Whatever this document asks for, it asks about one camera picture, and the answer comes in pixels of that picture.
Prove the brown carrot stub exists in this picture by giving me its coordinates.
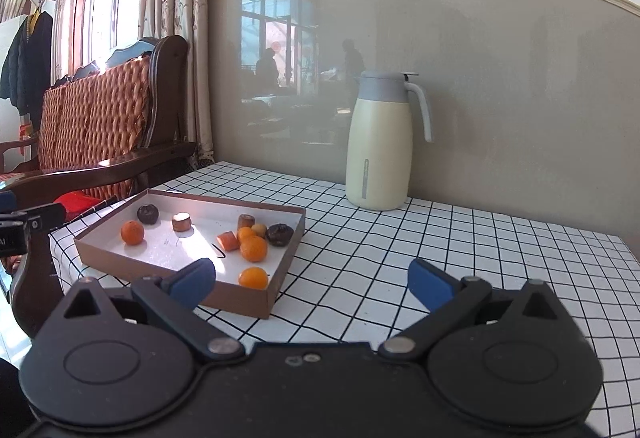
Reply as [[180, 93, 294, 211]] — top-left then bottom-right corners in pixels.
[[238, 214, 256, 229]]

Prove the tan round food piece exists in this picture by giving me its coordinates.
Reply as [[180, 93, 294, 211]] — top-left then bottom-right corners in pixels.
[[171, 212, 192, 232]]

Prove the brown shallow cardboard box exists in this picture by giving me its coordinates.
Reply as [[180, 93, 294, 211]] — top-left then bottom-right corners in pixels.
[[75, 189, 306, 319]]

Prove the black hanging coat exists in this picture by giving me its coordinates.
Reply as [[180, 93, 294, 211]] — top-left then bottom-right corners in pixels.
[[1, 12, 53, 132]]

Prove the red plastic bag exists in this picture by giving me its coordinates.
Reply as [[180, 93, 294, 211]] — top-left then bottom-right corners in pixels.
[[54, 191, 102, 221]]

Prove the cream thermos jug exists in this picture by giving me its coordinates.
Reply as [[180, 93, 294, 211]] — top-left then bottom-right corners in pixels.
[[345, 71, 433, 211]]

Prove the dark mangosteen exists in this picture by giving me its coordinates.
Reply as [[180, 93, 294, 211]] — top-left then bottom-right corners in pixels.
[[266, 224, 294, 247], [137, 204, 160, 225]]

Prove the dark mangosteen in box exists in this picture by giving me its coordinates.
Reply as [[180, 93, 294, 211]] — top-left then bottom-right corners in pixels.
[[137, 204, 160, 225]]

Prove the orange carrot piece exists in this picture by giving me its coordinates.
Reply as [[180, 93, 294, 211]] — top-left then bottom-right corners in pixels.
[[216, 231, 240, 253]]

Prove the orange quilted sofa cushion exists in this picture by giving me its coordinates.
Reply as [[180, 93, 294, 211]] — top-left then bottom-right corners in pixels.
[[38, 55, 152, 172]]

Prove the large textured orange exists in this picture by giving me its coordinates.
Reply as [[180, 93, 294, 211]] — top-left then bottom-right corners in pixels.
[[119, 221, 145, 247]]

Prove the dark wooden sofa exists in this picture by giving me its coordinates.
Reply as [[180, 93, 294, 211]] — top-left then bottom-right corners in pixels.
[[0, 34, 199, 338]]

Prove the small yellowish fruit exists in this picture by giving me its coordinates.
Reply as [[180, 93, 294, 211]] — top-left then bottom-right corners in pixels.
[[252, 224, 267, 238]]

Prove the orange tangerine front of box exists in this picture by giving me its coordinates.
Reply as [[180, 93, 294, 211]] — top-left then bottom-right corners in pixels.
[[238, 267, 269, 290]]

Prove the orange tangerine in box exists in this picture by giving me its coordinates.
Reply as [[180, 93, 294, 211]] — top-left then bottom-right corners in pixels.
[[236, 227, 257, 244]]

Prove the small orange tangerine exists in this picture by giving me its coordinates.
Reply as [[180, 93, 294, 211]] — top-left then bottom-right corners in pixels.
[[240, 236, 268, 263]]

